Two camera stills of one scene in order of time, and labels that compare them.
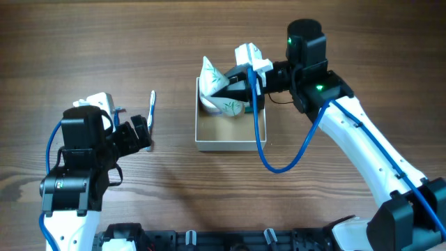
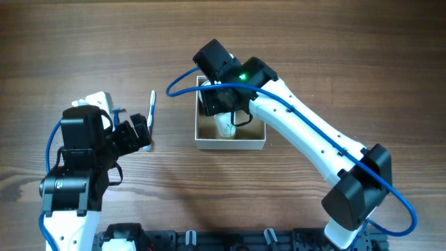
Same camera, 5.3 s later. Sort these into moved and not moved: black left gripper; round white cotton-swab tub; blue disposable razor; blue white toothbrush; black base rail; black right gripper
Moved: round white cotton-swab tub; black right gripper
Not moved: black base rail; blue disposable razor; black left gripper; blue white toothbrush
